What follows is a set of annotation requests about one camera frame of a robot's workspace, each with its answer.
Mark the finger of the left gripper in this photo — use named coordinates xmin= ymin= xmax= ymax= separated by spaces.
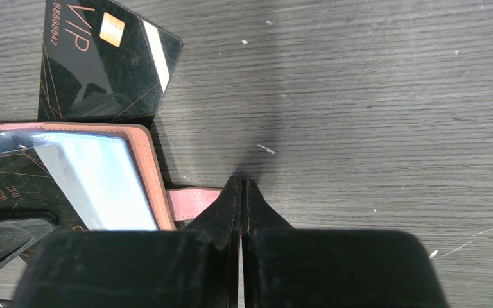
xmin=0 ymin=211 xmax=57 ymax=269

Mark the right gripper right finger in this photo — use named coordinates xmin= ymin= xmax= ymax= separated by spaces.
xmin=241 ymin=180 xmax=448 ymax=307

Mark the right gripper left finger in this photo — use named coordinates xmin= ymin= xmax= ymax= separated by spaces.
xmin=12 ymin=176 xmax=243 ymax=307

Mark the brown leather card holder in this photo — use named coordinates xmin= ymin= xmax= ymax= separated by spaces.
xmin=0 ymin=122 xmax=221 ymax=230

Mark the black credit card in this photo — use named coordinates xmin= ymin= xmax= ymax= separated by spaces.
xmin=37 ymin=0 xmax=183 ymax=128

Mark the black card right bin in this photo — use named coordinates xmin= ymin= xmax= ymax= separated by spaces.
xmin=0 ymin=144 xmax=89 ymax=262

